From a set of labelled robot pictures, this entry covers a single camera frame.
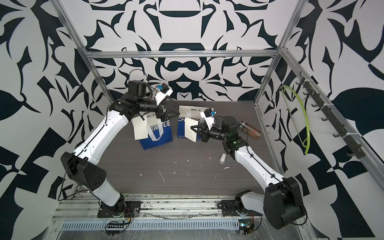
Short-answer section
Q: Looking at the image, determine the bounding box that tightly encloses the white paper receipt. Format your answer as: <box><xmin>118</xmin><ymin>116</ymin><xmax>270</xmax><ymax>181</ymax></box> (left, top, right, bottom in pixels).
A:
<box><xmin>185</xmin><ymin>118</ymin><xmax>199</xmax><ymax>142</ymax></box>
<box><xmin>132</xmin><ymin>117</ymin><xmax>148</xmax><ymax>140</ymax></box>

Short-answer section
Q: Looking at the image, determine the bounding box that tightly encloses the blue white paper bag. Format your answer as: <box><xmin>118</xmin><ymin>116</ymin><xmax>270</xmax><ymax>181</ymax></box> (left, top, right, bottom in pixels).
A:
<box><xmin>177</xmin><ymin>106</ymin><xmax>216</xmax><ymax>142</ymax></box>
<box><xmin>139</xmin><ymin>113</ymin><xmax>173</xmax><ymax>150</ymax></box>

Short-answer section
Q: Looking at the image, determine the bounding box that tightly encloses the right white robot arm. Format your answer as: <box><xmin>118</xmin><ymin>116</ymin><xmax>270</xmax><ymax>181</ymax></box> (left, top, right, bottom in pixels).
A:
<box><xmin>188</xmin><ymin>116</ymin><xmax>308</xmax><ymax>230</ymax></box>

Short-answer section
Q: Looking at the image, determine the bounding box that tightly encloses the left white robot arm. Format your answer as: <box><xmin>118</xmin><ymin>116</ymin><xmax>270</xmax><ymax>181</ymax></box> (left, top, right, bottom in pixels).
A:
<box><xmin>61</xmin><ymin>81</ymin><xmax>179</xmax><ymax>213</ymax></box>

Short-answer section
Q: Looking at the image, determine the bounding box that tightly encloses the green clothes hanger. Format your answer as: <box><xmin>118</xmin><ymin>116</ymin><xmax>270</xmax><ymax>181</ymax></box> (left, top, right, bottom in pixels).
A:
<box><xmin>279</xmin><ymin>85</ymin><xmax>311</xmax><ymax>155</ymax></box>

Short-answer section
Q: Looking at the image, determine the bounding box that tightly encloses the black usb hub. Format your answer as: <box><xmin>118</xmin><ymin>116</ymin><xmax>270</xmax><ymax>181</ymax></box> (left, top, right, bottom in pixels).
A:
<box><xmin>105</xmin><ymin>221</ymin><xmax>131</xmax><ymax>236</ymax></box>

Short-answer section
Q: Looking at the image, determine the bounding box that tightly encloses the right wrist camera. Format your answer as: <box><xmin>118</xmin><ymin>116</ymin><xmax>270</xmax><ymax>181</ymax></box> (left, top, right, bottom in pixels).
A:
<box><xmin>200</xmin><ymin>108</ymin><xmax>216</xmax><ymax>130</ymax></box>

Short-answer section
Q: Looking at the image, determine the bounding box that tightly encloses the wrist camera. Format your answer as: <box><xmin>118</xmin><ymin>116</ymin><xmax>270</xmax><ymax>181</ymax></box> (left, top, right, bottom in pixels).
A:
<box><xmin>155</xmin><ymin>83</ymin><xmax>173</xmax><ymax>106</ymax></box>
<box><xmin>200</xmin><ymin>108</ymin><xmax>216</xmax><ymax>130</ymax></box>

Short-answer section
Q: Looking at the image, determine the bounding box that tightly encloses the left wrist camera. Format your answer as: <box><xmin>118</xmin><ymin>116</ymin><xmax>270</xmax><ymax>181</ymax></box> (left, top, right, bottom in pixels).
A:
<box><xmin>155</xmin><ymin>83</ymin><xmax>173</xmax><ymax>106</ymax></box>

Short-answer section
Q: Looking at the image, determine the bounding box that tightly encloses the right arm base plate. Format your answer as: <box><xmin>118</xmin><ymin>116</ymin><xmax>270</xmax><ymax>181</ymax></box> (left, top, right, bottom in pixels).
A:
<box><xmin>217</xmin><ymin>200</ymin><xmax>249</xmax><ymax>217</ymax></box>

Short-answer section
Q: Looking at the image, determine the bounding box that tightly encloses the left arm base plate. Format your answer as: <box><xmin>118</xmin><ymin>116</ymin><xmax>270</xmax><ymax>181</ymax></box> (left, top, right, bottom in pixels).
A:
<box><xmin>97</xmin><ymin>201</ymin><xmax>142</xmax><ymax>219</ymax></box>

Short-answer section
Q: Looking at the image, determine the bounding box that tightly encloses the dark wall hook rack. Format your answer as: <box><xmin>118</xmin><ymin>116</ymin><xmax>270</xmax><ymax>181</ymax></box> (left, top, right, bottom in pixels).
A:
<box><xmin>297</xmin><ymin>71</ymin><xmax>368</xmax><ymax>159</ymax></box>

